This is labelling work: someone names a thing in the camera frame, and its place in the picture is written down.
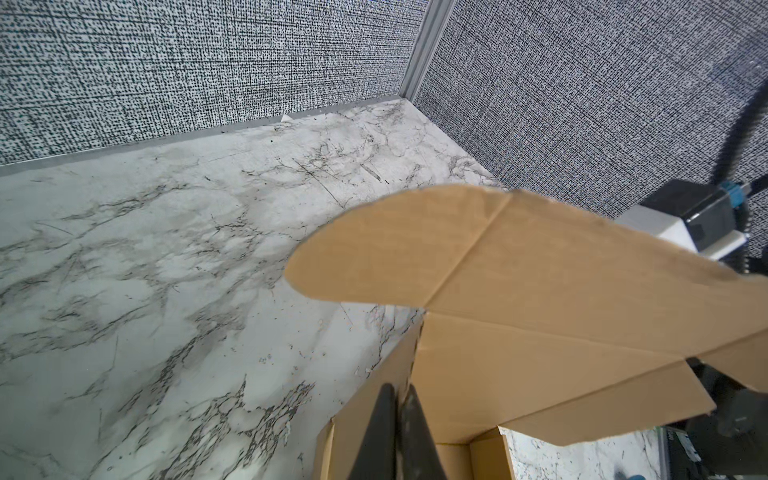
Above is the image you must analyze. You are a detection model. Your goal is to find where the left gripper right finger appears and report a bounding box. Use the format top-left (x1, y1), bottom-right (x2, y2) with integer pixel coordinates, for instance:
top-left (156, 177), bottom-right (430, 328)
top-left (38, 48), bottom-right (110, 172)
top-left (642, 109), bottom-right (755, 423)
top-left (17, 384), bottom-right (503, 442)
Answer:
top-left (398, 385), bottom-right (447, 480)

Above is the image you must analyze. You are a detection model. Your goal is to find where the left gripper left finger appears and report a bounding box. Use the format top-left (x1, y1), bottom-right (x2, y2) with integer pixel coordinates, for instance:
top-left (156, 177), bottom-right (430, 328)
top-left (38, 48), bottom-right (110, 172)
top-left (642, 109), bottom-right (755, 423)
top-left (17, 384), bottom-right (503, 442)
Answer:
top-left (348, 383), bottom-right (397, 480)

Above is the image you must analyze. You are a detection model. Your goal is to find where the brown cardboard box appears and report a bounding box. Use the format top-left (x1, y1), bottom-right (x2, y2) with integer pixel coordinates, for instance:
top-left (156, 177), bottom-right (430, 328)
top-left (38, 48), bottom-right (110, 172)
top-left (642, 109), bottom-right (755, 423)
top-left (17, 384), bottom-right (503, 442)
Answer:
top-left (284, 185), bottom-right (767, 479)

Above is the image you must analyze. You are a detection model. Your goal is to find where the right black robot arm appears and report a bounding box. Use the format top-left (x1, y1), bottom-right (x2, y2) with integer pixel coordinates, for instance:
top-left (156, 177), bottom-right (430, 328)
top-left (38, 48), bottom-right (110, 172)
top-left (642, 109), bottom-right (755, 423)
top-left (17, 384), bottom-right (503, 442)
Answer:
top-left (662, 324), bottom-right (767, 479)

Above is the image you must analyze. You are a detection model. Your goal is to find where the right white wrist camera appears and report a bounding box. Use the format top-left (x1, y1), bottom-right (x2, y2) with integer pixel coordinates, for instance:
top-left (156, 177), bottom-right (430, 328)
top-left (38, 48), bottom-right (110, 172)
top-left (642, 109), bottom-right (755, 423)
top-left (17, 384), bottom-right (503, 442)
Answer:
top-left (615, 179), bottom-right (749, 260)

